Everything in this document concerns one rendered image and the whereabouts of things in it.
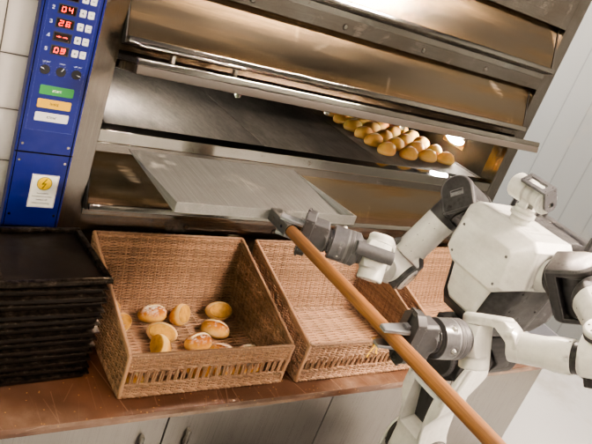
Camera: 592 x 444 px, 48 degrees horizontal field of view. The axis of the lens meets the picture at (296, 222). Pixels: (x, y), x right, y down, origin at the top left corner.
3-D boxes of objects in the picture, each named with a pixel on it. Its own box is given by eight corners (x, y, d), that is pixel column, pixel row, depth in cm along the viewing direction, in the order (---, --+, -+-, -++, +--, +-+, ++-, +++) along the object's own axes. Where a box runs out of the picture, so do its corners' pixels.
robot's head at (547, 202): (536, 195, 169) (536, 170, 164) (560, 210, 162) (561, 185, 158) (516, 204, 167) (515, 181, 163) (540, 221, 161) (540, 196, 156)
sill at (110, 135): (92, 133, 198) (94, 121, 196) (477, 185, 304) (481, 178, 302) (97, 141, 194) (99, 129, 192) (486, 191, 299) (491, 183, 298)
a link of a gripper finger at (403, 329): (377, 324, 131) (402, 326, 134) (385, 334, 128) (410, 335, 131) (381, 318, 130) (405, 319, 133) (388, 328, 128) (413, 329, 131)
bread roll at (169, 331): (174, 347, 207) (173, 347, 212) (180, 326, 209) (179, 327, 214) (144, 339, 205) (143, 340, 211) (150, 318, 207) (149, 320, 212)
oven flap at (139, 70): (136, 74, 174) (110, 65, 189) (536, 152, 279) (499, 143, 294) (136, 64, 173) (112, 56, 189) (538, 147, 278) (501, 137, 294)
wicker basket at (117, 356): (71, 300, 216) (90, 227, 205) (222, 299, 249) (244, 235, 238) (114, 402, 180) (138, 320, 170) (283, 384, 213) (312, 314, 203)
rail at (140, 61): (136, 64, 173) (134, 63, 175) (538, 147, 278) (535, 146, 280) (138, 56, 173) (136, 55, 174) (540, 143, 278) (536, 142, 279)
